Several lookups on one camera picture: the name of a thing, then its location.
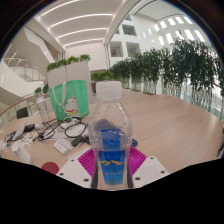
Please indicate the green cat-print tote bag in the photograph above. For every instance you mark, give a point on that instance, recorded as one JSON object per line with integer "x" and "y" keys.
{"x": 71, "y": 98}

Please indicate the flat black device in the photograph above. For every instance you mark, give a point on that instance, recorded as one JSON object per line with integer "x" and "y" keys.
{"x": 29, "y": 127}

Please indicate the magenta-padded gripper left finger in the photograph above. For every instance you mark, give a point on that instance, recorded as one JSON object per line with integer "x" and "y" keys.
{"x": 75, "y": 173}

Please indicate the white printed mug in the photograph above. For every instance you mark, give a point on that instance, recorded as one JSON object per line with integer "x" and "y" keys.
{"x": 20, "y": 151}

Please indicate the row of tall green plants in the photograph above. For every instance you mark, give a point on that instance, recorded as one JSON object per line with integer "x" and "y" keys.
{"x": 186, "y": 70}

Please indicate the potted green plant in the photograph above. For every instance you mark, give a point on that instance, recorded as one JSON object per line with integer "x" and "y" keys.
{"x": 45, "y": 88}

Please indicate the flat round red coaster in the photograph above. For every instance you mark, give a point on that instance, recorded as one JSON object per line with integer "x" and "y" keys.
{"x": 50, "y": 167}

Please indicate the white cabinet with plants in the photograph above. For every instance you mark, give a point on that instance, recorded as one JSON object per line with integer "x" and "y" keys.
{"x": 78, "y": 71}

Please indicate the colourful sticker sheet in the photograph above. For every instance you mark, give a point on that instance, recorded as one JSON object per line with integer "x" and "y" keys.
{"x": 31, "y": 136}

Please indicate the clear blue-labelled water bottle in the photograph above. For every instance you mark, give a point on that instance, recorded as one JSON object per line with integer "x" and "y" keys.
{"x": 111, "y": 133}

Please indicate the white shelf unit with plants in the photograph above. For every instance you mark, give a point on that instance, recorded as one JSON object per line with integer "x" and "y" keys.
{"x": 101, "y": 76}

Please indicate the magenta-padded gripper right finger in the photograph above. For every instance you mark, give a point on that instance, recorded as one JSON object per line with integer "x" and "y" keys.
{"x": 150, "y": 171}

